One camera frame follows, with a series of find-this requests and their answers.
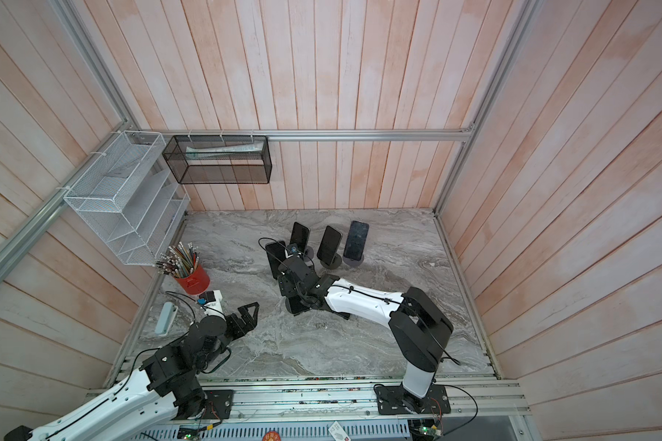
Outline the green-edged smartphone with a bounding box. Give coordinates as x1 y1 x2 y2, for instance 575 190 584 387
285 296 310 316

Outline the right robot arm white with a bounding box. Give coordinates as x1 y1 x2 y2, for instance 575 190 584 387
277 255 453 402

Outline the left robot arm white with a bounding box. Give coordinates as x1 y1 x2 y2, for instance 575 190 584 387
4 300 259 440

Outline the grey round stand middle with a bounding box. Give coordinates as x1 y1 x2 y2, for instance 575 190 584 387
320 253 342 270

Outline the green smartphone on round stand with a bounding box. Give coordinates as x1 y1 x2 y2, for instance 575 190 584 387
290 222 310 252

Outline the teal smartphone on round stand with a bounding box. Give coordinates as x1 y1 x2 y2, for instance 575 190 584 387
316 226 342 261

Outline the purple round stand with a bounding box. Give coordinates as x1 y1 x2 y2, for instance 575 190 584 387
342 255 364 268

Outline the purple smartphone on round stand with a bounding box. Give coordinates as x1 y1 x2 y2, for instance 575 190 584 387
343 220 370 262

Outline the blue-edged smartphone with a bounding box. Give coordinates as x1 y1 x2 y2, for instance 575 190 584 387
265 241 287 280

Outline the red pencil cup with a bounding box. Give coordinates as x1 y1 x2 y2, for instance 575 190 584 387
175 266 211 296

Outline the bundle of coloured pencils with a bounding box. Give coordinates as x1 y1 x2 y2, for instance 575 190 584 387
154 243 200 279

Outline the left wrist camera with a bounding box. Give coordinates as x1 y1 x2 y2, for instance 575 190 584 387
197 290 225 318

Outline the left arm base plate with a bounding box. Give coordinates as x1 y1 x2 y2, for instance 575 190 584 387
202 390 235 421

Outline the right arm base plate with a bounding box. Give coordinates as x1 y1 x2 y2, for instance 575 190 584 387
373 384 451 415

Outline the black wire mesh basket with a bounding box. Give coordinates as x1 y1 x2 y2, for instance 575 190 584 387
163 134 272 185

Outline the white wire mesh shelf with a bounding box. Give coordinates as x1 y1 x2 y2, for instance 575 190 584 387
64 132 191 266

